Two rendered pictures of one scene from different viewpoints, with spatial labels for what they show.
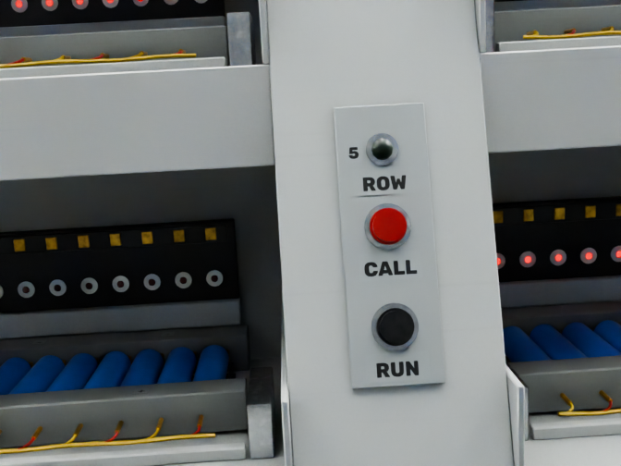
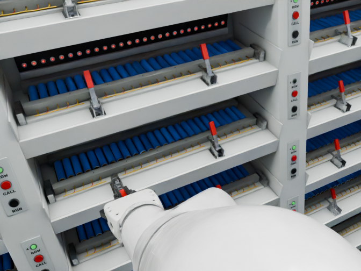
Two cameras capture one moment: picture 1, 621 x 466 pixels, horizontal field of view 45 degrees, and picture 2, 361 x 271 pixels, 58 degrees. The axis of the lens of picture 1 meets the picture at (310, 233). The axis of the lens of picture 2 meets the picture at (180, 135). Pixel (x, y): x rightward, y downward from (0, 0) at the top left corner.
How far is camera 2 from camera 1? 0.70 m
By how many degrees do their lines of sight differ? 36
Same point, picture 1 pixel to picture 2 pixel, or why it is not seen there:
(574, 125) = (318, 69)
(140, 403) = (240, 125)
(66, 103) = (247, 81)
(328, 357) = (284, 115)
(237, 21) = (262, 53)
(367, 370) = (290, 116)
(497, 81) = (310, 64)
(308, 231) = (283, 96)
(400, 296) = (295, 104)
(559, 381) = not seen: hidden behind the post
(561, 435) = not seen: hidden behind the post
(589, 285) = not seen: hidden behind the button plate
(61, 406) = (228, 128)
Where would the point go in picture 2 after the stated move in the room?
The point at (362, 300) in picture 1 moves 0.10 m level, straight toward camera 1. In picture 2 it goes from (290, 106) to (316, 118)
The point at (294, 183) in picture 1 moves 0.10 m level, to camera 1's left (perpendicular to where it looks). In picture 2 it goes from (281, 89) to (247, 99)
